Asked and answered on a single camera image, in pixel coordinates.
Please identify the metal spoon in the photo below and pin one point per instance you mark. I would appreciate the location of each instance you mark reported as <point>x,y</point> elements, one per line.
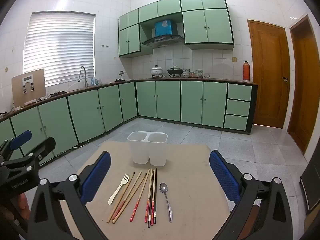
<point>167,200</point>

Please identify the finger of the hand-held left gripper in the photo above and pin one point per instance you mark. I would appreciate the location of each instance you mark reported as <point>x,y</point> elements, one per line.
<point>21,136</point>
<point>42,150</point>

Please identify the green base cabinets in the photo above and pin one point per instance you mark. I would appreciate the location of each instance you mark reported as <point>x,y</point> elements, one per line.
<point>170,102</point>

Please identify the metal kitchen faucet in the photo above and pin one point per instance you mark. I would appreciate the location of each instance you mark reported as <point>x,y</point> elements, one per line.
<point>84,76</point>

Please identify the stack of patterned bowls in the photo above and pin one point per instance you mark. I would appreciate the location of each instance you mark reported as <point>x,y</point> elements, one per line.
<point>186,73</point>

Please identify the pale chopstick red patterned end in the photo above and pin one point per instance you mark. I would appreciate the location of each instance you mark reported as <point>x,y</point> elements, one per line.
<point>148,195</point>
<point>152,217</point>

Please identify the plain wooden chopstick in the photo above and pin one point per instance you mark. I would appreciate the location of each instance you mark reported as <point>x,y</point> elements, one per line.
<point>121,197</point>
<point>129,198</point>

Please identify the black panel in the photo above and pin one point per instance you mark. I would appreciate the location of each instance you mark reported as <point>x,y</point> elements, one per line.
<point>311,187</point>

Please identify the green drawer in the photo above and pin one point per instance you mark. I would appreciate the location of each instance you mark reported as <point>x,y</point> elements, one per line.
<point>238,108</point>
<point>239,92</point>
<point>236,122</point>

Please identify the black chopstick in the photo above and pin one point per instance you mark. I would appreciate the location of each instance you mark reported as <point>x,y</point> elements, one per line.
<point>155,195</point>
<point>151,199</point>

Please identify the red thermos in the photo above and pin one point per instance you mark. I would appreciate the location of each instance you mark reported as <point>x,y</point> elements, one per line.
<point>247,71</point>

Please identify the green wall cabinets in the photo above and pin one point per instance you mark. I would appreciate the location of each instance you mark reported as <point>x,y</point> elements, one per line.
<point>207,25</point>

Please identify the wooden chopstick red patterned end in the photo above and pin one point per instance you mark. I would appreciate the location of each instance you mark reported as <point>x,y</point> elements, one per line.
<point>127,195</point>
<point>140,195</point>

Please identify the plain wooden door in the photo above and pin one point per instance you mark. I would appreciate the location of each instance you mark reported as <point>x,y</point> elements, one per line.
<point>306,85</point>

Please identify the person's left hand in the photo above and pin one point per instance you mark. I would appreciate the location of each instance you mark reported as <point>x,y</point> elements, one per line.
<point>17,205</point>

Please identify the black range hood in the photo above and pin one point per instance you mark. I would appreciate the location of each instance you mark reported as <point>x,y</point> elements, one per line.
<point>162,40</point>

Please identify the white plastic fork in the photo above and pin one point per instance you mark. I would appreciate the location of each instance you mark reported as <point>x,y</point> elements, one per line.
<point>117,191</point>

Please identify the dark brown wooden piece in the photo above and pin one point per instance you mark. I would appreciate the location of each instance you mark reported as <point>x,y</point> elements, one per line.
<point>255,213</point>

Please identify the white lidded pot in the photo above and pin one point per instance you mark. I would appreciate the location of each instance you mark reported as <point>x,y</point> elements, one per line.
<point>157,70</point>

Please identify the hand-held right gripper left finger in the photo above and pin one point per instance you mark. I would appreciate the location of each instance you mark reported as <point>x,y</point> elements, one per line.
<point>96,177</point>

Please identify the white plastic utensil holder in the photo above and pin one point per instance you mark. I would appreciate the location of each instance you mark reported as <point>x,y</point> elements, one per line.
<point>147,150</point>

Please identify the white window blind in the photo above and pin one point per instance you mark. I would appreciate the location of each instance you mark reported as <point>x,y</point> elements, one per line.
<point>60,50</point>

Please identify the blue box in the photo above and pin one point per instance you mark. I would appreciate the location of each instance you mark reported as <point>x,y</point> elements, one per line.
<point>164,28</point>

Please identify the bottles beside sink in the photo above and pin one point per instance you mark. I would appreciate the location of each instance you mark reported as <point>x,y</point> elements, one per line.
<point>95,81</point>

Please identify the black wok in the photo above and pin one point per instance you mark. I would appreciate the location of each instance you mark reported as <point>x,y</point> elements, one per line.
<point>175,71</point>

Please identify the dark cloth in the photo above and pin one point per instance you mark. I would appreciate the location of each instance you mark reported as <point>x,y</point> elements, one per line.
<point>58,93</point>

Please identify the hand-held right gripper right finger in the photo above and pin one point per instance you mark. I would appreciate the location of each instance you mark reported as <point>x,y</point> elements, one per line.
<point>223,177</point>

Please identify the tan board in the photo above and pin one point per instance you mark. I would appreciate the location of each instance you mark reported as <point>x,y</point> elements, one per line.
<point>37,90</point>

